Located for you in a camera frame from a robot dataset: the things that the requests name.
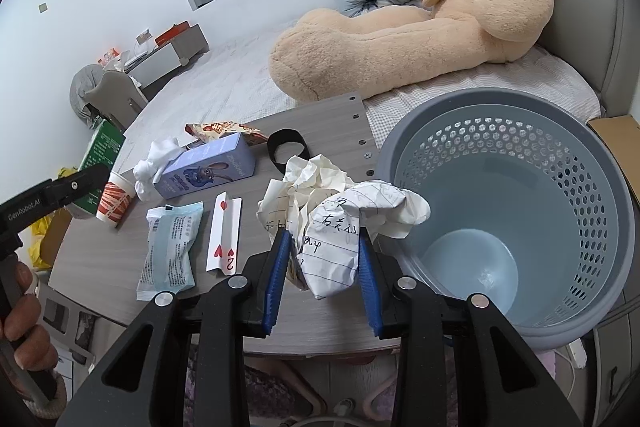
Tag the grey padded headboard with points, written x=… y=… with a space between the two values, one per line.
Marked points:
x=585 y=7

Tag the red flat box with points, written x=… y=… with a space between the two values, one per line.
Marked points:
x=172 y=33

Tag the grey garment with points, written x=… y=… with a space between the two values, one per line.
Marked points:
x=82 y=82

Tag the grey upholstered chair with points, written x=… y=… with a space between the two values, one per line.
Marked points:
x=115 y=92

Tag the white power strip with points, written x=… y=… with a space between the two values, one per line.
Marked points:
x=577 y=353

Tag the grey perforated plastic basket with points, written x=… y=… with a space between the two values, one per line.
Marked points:
x=500 y=207

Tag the long purple carton box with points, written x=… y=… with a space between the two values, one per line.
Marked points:
x=200 y=172

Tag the red and white snack packet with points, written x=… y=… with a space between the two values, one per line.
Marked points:
x=215 y=129

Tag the brown cardboard box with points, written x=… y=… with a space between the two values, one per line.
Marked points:
x=57 y=232

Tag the crumpled cream paper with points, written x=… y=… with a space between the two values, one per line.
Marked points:
x=310 y=177

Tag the person's left hand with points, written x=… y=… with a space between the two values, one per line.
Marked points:
x=30 y=327

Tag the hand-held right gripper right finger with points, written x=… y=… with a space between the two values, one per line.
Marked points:
x=369 y=287

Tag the folded hearts playing card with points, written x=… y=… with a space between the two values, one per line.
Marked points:
x=222 y=237

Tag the large beige teddy bear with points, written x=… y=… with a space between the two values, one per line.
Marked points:
x=450 y=42

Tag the white and grey desk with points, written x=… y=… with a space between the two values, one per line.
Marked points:
x=165 y=57

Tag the green carton box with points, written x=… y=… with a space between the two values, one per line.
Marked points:
x=102 y=147

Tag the white tissue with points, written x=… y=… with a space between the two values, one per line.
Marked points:
x=150 y=167

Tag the orange striped paper cup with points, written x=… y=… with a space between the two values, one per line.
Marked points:
x=114 y=202

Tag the flat brown cardboard piece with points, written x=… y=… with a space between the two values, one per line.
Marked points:
x=620 y=142

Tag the lined white paper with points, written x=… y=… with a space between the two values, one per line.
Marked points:
x=335 y=252

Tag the bed with white sheet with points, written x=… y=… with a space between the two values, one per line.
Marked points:
x=240 y=57

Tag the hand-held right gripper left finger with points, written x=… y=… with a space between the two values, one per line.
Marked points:
x=274 y=287

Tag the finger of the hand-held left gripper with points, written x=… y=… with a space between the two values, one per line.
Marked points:
x=82 y=182

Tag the pale blue wipes packet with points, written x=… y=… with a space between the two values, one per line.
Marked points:
x=170 y=247

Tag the yellow plastic bag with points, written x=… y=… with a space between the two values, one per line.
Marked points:
x=67 y=172
x=42 y=237

